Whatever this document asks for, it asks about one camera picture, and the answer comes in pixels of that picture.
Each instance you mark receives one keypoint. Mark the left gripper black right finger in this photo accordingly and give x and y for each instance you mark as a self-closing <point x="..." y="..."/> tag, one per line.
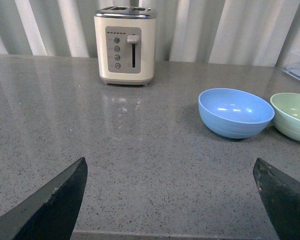
<point x="280" y="195"/>

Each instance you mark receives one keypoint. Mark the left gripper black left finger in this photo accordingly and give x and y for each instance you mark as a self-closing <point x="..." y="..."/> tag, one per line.
<point x="52" y="211"/>

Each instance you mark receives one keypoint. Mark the green bowl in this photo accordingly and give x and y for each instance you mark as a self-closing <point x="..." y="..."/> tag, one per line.
<point x="286" y="106"/>

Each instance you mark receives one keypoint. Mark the blue bowl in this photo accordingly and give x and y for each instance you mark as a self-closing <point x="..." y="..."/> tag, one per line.
<point x="234" y="113"/>

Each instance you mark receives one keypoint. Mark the clear plastic container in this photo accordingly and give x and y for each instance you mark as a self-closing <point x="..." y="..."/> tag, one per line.
<point x="293" y="66"/>

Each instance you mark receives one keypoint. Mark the cream two-slot toaster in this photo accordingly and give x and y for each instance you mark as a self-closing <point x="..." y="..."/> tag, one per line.
<point x="125" y="40"/>

